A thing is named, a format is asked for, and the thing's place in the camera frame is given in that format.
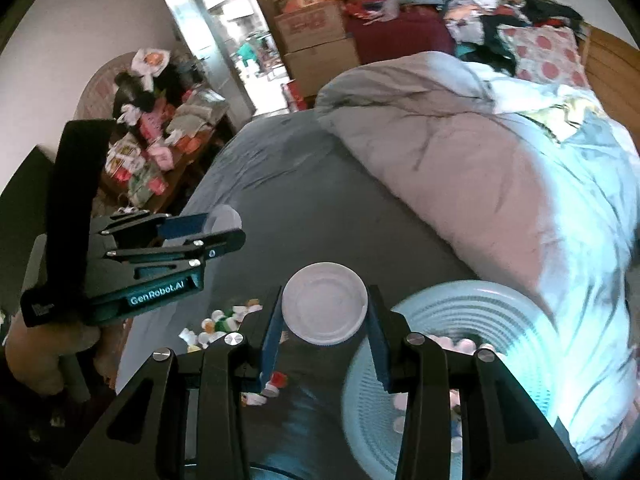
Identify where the large white lid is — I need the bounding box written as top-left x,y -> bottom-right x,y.
281,262 -> 369,346

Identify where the person left hand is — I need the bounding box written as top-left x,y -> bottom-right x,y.
4,312 -> 125,396

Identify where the teal plastic basket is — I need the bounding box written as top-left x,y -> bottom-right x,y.
342,281 -> 560,479

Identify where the cluttered side table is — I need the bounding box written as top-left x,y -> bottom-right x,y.
75,49 -> 236,216

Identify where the grey bed sheet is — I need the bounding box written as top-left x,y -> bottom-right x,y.
117,112 -> 472,479

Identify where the light blue duvet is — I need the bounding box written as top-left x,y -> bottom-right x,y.
314,52 -> 639,471

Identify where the cardboard box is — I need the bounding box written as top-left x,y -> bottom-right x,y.
276,1 -> 360,98

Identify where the red patterned pillow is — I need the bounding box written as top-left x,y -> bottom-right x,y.
498,25 -> 590,89

